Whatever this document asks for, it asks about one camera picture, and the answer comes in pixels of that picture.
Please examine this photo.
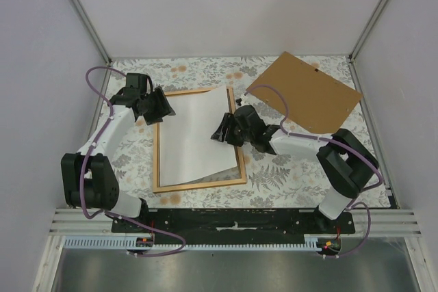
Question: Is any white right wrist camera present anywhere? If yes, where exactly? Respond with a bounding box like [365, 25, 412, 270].
[235, 93, 250, 107]

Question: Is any white photo paper sheet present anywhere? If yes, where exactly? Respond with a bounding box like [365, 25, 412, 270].
[157, 85, 240, 187]

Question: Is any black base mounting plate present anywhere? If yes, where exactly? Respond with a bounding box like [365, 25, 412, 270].
[111, 207, 357, 243]

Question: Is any brown frame backing board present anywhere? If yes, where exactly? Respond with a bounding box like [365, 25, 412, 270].
[247, 52, 362, 134]

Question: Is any white slotted cable duct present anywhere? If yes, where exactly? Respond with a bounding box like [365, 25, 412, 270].
[63, 235, 324, 249]

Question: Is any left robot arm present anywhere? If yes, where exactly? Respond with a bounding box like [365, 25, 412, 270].
[61, 73, 175, 233]

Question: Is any aluminium rail base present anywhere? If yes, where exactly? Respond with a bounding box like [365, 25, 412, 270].
[49, 207, 421, 237]

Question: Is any wooden picture frame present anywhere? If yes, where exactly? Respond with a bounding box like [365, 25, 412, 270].
[152, 85, 248, 194]

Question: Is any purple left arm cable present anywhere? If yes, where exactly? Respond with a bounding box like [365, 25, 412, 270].
[80, 66, 188, 258]

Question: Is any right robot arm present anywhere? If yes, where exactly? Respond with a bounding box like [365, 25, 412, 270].
[211, 105, 383, 233]

